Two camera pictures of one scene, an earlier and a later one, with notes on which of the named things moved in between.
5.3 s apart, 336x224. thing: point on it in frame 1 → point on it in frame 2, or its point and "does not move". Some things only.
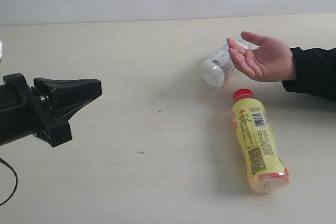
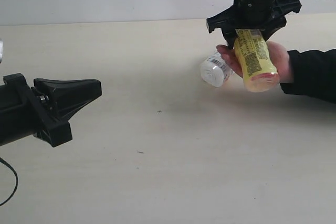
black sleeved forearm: x=315 y=70 does not move
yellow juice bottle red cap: x=266 y=170 → x=260 y=72
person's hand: x=271 y=61 → x=230 y=56
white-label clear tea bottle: x=217 y=67 does not move
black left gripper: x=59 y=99 does not move
